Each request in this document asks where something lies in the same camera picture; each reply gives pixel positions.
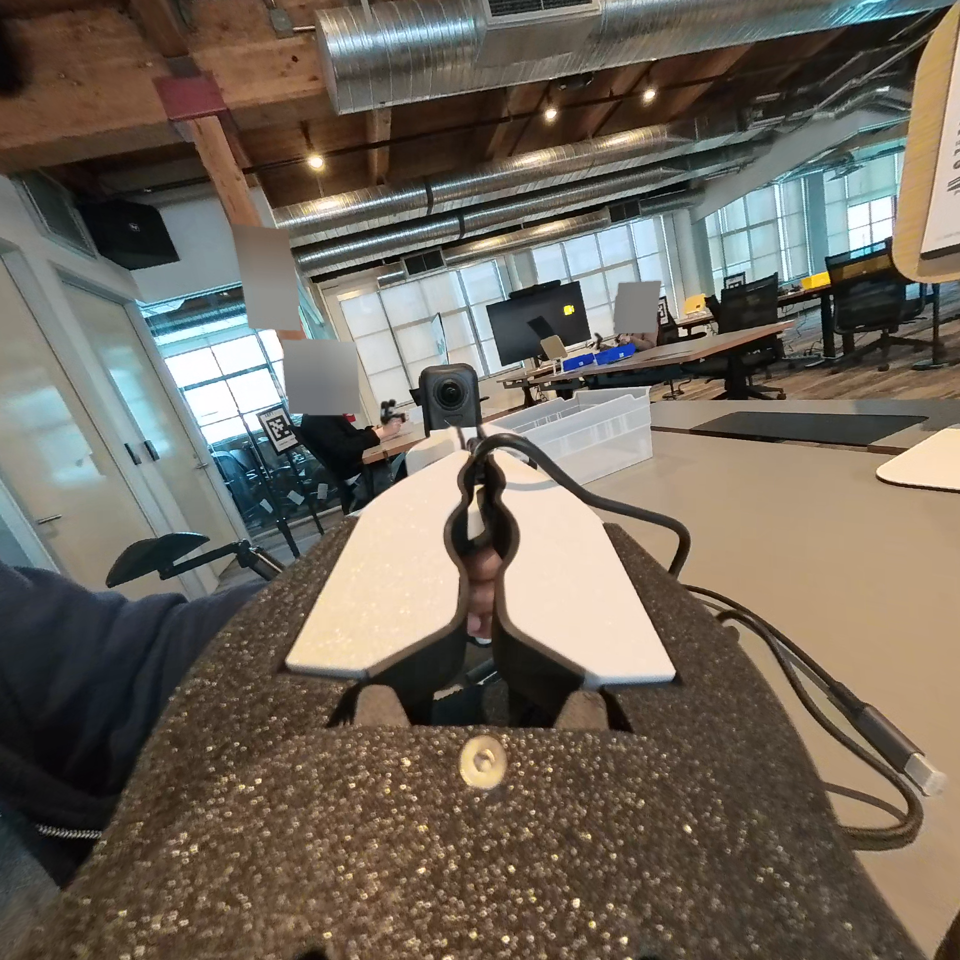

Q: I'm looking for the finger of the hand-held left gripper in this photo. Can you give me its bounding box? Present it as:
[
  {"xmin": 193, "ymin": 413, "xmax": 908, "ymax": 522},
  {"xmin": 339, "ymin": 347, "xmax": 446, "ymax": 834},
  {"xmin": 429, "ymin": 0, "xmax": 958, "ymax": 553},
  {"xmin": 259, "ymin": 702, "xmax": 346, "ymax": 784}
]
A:
[{"xmin": 403, "ymin": 431, "xmax": 470, "ymax": 481}]

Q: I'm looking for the black desk cable cover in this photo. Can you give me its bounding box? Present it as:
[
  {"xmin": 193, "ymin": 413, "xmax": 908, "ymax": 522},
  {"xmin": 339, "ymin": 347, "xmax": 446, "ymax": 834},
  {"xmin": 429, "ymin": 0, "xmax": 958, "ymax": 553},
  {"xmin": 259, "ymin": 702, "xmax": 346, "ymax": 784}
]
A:
[{"xmin": 690, "ymin": 411, "xmax": 929, "ymax": 446}]

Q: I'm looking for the black office chair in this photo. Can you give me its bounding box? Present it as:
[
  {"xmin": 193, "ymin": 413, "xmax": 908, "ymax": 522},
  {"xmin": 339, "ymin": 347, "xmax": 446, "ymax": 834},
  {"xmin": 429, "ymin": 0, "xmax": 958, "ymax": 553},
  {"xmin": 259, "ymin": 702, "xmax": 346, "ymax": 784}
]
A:
[
  {"xmin": 103, "ymin": 531, "xmax": 288, "ymax": 591},
  {"xmin": 716, "ymin": 273, "xmax": 785, "ymax": 400},
  {"xmin": 825, "ymin": 246, "xmax": 933, "ymax": 370}
]

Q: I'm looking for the clear plastic bin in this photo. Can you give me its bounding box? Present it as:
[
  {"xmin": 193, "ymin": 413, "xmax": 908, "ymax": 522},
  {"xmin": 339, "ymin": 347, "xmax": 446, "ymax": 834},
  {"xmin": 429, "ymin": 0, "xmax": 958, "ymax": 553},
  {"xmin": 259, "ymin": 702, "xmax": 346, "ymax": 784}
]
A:
[{"xmin": 487, "ymin": 386, "xmax": 654, "ymax": 489}]

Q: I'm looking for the wooden desk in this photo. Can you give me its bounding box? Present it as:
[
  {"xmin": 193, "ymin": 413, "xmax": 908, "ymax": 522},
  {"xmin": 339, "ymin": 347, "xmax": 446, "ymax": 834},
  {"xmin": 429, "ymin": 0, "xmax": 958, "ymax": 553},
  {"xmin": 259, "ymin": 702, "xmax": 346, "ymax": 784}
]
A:
[{"xmin": 498, "ymin": 321, "xmax": 796, "ymax": 402}]

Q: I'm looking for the white document stand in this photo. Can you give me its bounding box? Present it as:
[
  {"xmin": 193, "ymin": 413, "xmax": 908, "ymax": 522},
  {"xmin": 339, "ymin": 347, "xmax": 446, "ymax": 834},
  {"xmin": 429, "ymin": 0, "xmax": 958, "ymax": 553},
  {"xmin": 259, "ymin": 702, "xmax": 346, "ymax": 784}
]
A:
[{"xmin": 876, "ymin": 427, "xmax": 960, "ymax": 493}]

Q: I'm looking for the black wall speaker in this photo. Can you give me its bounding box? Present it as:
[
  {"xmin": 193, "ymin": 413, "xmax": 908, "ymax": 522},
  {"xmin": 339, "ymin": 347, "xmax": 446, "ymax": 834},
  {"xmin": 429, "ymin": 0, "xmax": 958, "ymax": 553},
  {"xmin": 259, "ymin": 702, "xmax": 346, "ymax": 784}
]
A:
[{"xmin": 77, "ymin": 197, "xmax": 183, "ymax": 273}]

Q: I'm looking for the printed tag sign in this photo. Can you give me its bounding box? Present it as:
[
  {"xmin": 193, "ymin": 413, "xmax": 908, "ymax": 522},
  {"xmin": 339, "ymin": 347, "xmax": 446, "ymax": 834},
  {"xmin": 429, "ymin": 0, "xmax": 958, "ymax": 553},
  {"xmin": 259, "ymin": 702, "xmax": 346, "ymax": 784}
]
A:
[{"xmin": 255, "ymin": 405, "xmax": 299, "ymax": 456}]

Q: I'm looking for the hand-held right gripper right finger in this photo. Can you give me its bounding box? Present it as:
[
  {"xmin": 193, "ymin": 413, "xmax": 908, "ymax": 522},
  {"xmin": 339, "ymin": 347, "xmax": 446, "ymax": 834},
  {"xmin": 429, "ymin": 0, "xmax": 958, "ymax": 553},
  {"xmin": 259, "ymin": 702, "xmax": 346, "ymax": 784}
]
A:
[{"xmin": 480, "ymin": 450, "xmax": 678, "ymax": 691}]

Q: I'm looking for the metal air duct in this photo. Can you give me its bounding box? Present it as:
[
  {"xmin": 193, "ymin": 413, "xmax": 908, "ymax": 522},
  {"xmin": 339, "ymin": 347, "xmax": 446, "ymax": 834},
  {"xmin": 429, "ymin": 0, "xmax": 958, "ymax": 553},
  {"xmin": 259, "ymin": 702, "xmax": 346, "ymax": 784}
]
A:
[
  {"xmin": 315, "ymin": 0, "xmax": 960, "ymax": 115},
  {"xmin": 273, "ymin": 123, "xmax": 699, "ymax": 228},
  {"xmin": 296, "ymin": 210, "xmax": 631, "ymax": 276}
]

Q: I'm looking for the black display screen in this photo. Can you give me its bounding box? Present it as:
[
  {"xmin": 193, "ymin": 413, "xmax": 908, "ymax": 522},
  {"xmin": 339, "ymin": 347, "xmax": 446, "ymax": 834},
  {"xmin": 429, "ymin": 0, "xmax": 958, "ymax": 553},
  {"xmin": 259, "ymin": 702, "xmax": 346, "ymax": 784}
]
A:
[{"xmin": 486, "ymin": 281, "xmax": 592, "ymax": 363}]

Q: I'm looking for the printed instruction board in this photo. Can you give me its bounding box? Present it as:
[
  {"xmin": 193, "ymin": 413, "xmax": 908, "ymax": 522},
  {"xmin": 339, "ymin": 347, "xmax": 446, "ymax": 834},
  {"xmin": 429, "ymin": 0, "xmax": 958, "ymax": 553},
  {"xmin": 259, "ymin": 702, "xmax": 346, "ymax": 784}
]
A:
[{"xmin": 892, "ymin": 0, "xmax": 960, "ymax": 285}]

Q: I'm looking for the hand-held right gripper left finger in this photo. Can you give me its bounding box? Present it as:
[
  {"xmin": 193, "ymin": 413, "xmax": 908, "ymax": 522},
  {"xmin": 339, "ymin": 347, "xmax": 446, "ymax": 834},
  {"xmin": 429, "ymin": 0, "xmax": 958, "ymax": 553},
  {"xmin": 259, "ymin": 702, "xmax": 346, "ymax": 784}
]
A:
[{"xmin": 283, "ymin": 451, "xmax": 475, "ymax": 681}]

